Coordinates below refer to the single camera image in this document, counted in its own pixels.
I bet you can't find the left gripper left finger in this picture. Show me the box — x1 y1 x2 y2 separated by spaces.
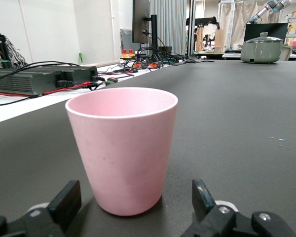
0 180 82 237

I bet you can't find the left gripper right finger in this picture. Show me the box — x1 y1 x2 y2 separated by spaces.
180 179 296 237

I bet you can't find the pink plastic cup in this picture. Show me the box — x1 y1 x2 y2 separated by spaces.
65 86 179 217

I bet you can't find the dark grey table cover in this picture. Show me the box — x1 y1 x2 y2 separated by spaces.
0 59 296 237

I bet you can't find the grey power supply box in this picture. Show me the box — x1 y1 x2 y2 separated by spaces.
0 65 99 96

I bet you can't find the pale green cooking pot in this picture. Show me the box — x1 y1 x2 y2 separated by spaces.
240 37 293 65

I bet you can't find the yellow emergency stop box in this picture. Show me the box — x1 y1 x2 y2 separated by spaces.
120 48 137 59

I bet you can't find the wooden box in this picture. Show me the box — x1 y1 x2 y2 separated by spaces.
214 29 224 54

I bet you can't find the large glass pot lid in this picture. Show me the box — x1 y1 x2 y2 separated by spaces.
243 32 285 45

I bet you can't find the wide black monitor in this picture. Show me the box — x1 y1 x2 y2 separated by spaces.
243 22 289 50

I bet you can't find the striped curtain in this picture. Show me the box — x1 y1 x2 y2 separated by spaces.
149 0 188 50

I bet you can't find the beige curtain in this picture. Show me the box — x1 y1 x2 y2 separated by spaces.
218 0 269 46

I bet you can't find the black monitor with stand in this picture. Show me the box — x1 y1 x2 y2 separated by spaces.
131 0 159 53

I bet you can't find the red cable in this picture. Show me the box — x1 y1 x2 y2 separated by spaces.
0 80 107 97

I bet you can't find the tangled black cable bundle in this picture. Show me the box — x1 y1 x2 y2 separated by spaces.
117 37 198 74

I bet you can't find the metal post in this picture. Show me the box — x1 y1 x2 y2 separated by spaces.
186 0 196 58

